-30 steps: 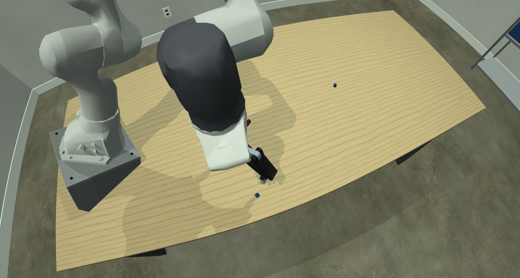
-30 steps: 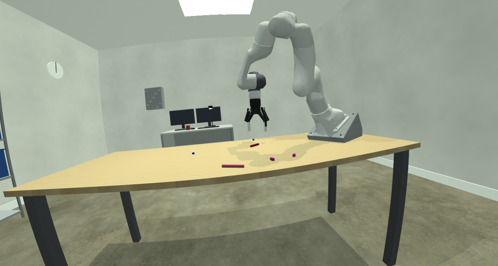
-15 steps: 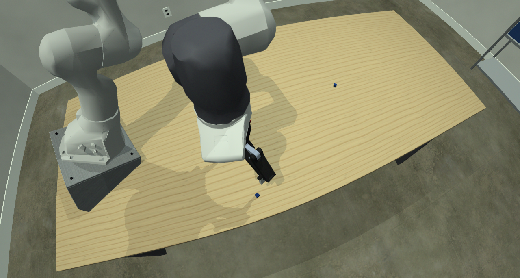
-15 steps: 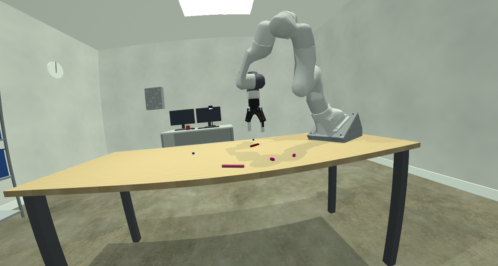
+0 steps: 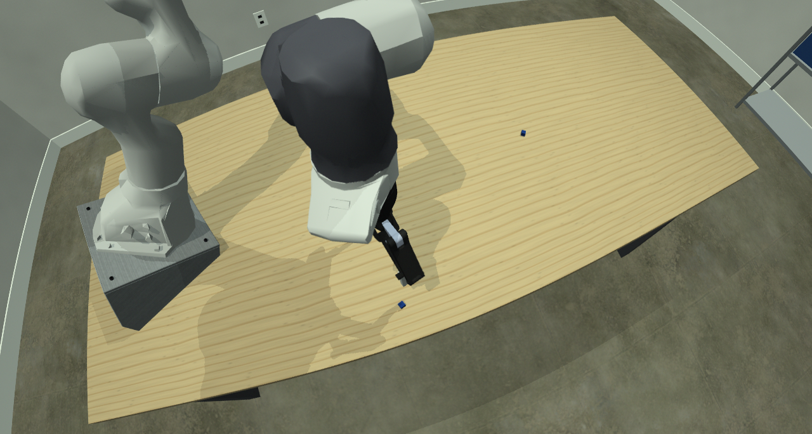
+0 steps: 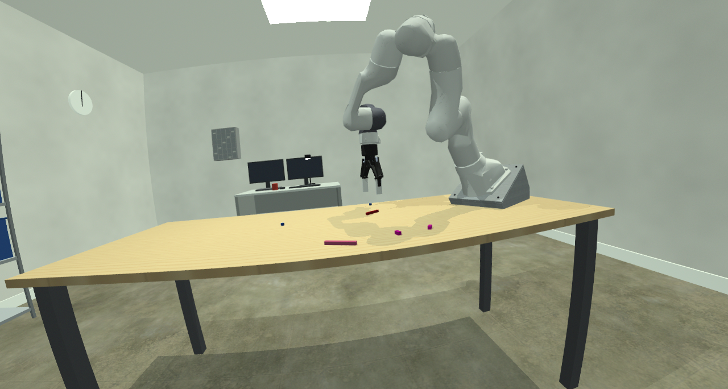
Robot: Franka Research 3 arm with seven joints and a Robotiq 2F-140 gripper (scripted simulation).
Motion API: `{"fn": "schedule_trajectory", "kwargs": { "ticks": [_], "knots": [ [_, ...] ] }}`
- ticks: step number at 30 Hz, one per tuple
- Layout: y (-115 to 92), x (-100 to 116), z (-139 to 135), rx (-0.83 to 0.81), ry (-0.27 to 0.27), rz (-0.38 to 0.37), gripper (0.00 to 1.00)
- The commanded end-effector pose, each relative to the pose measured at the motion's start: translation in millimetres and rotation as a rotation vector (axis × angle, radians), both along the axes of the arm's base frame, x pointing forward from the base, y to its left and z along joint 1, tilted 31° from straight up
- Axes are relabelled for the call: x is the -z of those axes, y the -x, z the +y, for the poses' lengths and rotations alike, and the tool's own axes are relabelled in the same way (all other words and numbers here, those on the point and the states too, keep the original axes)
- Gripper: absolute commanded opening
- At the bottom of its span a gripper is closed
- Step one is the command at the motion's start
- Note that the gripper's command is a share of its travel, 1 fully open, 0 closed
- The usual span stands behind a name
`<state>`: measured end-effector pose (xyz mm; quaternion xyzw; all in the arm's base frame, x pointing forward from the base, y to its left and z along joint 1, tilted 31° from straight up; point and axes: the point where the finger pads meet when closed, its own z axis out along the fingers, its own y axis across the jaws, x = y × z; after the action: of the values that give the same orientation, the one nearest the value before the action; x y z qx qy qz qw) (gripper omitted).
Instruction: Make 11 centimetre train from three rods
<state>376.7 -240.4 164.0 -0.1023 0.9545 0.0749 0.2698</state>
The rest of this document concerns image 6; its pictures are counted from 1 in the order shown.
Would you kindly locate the pink rod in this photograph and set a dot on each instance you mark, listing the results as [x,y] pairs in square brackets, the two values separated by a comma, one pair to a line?
[348,243]

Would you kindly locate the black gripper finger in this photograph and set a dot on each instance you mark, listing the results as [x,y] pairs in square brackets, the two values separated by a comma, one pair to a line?
[364,174]
[377,171]

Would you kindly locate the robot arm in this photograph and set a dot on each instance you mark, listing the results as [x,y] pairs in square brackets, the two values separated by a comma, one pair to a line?
[449,112]

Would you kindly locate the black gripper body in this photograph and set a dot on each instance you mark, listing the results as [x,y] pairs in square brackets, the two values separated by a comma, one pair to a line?
[369,151]

